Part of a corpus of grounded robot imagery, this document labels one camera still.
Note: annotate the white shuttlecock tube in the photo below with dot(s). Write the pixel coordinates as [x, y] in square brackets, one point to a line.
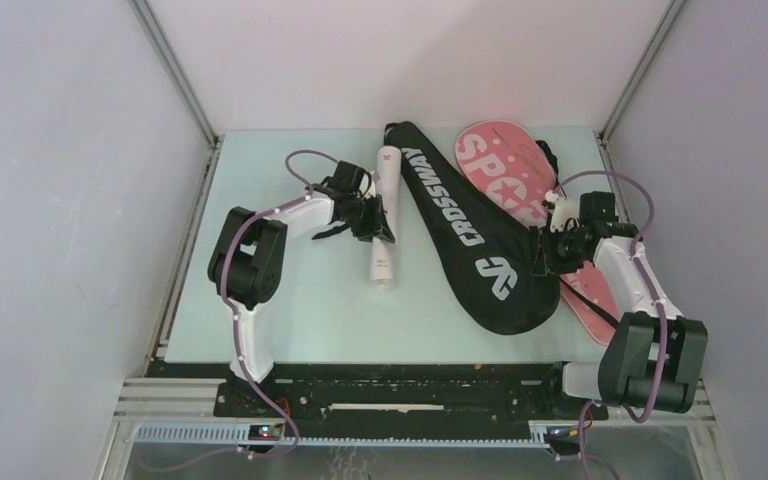
[387, 176]

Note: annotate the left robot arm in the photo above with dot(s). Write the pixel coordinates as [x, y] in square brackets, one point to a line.
[246, 265]

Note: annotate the pink sport racket bag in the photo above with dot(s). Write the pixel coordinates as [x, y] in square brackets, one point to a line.
[502, 160]

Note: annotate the aluminium frame post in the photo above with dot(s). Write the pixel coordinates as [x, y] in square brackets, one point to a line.
[645, 63]
[150, 22]

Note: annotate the left aluminium frame post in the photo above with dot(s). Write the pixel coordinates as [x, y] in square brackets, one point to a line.
[150, 22]

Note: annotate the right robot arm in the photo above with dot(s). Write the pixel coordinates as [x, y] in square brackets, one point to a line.
[654, 358]

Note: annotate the black racket bag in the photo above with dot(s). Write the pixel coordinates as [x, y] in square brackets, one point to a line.
[486, 255]

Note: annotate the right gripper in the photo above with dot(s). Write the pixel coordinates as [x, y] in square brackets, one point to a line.
[555, 265]

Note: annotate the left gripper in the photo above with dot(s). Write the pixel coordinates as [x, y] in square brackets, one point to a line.
[377, 226]

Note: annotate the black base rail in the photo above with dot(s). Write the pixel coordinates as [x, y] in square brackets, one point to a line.
[389, 402]

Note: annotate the right aluminium frame post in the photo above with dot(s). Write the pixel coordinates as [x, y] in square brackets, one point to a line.
[645, 63]

